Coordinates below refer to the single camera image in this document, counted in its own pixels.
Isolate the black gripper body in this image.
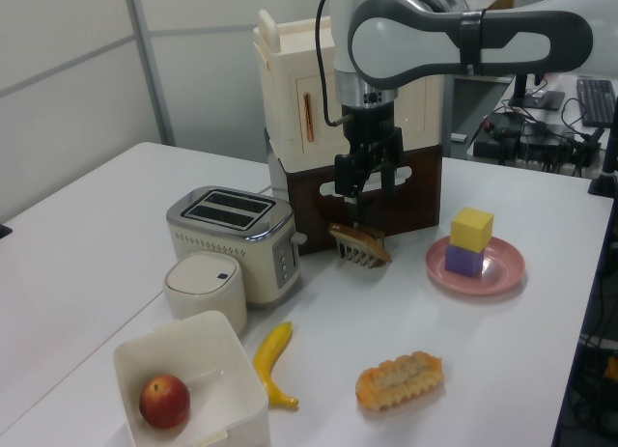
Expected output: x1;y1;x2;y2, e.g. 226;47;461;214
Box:
340;103;405;179

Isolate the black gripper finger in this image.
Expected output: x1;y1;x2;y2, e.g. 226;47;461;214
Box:
379;157;403;193
335;153;364;225

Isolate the yellow cube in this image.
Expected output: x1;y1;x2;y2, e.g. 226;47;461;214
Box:
450;207;495;254

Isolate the purple cube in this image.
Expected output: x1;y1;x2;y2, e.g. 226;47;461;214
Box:
443;243;486;278

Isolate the brown drawer cabinet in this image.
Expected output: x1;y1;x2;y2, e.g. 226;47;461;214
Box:
284;142;444;258

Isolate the metal toast rack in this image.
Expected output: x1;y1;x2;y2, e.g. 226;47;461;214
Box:
336;222;387;269

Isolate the cream toy oven cabinet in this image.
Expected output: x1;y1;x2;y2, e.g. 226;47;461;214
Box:
252;9;445;173

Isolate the black electronics box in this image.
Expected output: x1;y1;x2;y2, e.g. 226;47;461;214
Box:
472;111;527;164

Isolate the pink plate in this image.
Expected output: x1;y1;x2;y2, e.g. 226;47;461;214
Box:
425;237;527;297

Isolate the cream silver toaster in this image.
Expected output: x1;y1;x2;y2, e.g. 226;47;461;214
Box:
165;184;308;309

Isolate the black monitor stand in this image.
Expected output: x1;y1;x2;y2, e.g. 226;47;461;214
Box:
507;72;566;111

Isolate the cream round lidded bin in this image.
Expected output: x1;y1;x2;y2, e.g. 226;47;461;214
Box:
162;252;249;336

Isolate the yellow banana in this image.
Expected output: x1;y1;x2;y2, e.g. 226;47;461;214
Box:
252;321;300;410

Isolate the long orange bread pastry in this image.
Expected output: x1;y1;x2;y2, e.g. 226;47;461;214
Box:
355;350;446;411

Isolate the white plastic box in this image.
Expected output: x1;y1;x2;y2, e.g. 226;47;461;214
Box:
112;310;270;447

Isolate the black keyboard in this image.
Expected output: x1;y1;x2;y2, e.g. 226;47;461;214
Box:
576;77;618;128

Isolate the black desk clamp pole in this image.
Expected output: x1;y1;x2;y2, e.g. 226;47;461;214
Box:
587;123;618;197

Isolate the red apple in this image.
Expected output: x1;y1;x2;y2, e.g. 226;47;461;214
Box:
138;374;191;430

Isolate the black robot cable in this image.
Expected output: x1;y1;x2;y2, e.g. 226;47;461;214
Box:
315;0;350;127

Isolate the black power strip with cables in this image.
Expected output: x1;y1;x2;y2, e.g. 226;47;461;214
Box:
523;127;604;172

